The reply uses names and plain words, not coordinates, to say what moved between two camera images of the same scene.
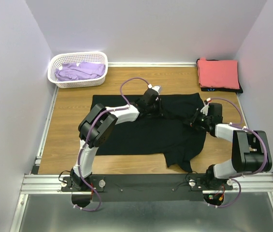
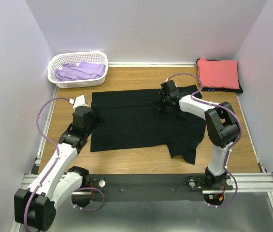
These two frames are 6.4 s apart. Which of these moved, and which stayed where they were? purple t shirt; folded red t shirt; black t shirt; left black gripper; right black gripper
Moved: black t shirt; left black gripper; right black gripper
Stayed: folded red t shirt; purple t shirt
